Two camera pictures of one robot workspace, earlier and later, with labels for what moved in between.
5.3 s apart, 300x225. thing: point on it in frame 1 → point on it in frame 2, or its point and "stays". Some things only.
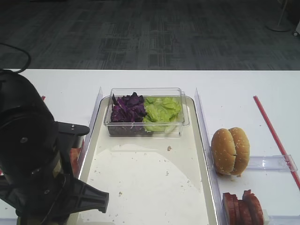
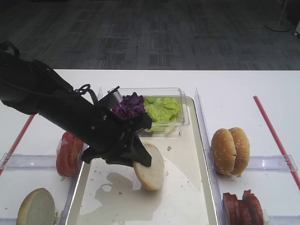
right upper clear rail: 275,163 stays
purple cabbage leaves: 127,113 stays
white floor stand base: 275,26 stays
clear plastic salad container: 146,112 stays
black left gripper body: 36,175 → 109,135
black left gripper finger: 66,132 → 139,152
